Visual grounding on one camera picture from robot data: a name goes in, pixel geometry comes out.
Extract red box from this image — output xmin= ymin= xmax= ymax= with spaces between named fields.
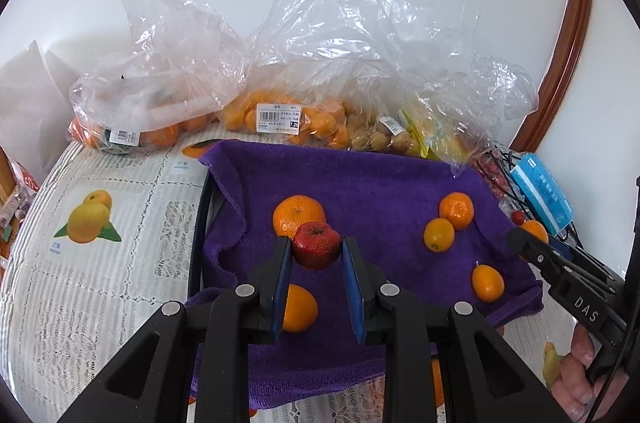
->
xmin=7 ymin=159 xmax=42 ymax=204

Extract pile of bagged mandarins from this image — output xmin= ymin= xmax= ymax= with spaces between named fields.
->
xmin=220 ymin=88 xmax=353 ymax=150

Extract pile of brown longans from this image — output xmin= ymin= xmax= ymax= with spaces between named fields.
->
xmin=349 ymin=113 xmax=423 ymax=157

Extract bumpy round mandarin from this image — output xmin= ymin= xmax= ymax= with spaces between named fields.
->
xmin=439 ymin=192 xmax=475 ymax=231
xmin=272 ymin=194 xmax=326 ymax=240

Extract pile of bagged persimmons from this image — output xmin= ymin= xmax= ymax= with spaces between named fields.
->
xmin=67 ymin=110 xmax=211 ymax=150

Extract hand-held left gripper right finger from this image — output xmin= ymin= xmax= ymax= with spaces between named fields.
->
xmin=341 ymin=235 xmax=572 ymax=423

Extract small clear plastic bag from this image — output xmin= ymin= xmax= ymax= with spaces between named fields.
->
xmin=69 ymin=0 xmax=248 ymax=150

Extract blue tissue pack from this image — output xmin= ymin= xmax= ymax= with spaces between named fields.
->
xmin=509 ymin=153 xmax=576 ymax=236

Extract yellow green plastic packet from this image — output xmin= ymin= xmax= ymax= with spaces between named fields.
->
xmin=400 ymin=103 xmax=483 ymax=164

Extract wooden furniture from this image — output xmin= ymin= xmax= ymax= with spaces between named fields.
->
xmin=0 ymin=146 xmax=13 ymax=214

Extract smooth oval orange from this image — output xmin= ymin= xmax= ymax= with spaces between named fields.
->
xmin=423 ymin=217 xmax=456 ymax=253

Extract black tray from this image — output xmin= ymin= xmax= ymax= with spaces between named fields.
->
xmin=187 ymin=170 xmax=223 ymax=304

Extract purple towel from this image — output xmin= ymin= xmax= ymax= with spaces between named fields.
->
xmin=186 ymin=140 xmax=545 ymax=410

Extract person's right hand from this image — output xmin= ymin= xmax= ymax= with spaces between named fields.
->
xmin=552 ymin=330 xmax=619 ymax=422

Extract large clear plastic bag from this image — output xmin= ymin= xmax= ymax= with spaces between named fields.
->
xmin=220 ymin=0 xmax=541 ymax=176

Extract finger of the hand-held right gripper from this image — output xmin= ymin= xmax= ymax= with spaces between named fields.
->
xmin=547 ymin=238 xmax=627 ymax=300
xmin=506 ymin=226 xmax=629 ymax=347

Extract pack of red tomatoes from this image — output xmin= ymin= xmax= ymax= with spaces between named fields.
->
xmin=472 ymin=150 xmax=518 ymax=209

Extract small red apple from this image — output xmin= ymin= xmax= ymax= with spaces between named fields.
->
xmin=292 ymin=221 xmax=343 ymax=271

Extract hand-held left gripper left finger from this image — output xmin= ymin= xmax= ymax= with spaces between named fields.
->
xmin=57 ymin=235 xmax=294 ymax=423

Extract brown wooden door frame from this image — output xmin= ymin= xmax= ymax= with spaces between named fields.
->
xmin=509 ymin=0 xmax=597 ymax=154

